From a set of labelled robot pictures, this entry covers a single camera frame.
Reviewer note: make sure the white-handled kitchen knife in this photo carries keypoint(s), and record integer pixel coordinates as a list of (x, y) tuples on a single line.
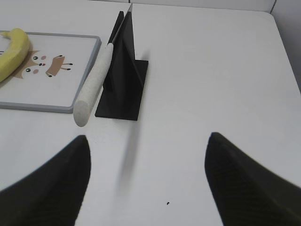
[(89, 92)]

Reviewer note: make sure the grey-rimmed deer cutting board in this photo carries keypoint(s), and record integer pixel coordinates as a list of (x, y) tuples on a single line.
[(51, 76)]

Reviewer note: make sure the yellow plastic banana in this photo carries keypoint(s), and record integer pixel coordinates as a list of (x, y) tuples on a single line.
[(16, 52)]

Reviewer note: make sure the black knife stand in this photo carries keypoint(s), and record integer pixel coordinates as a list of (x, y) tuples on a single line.
[(124, 83)]

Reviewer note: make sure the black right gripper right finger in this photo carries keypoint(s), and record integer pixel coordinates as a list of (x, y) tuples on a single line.
[(245, 192)]

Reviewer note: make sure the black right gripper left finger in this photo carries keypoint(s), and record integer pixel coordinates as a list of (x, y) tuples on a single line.
[(53, 194)]

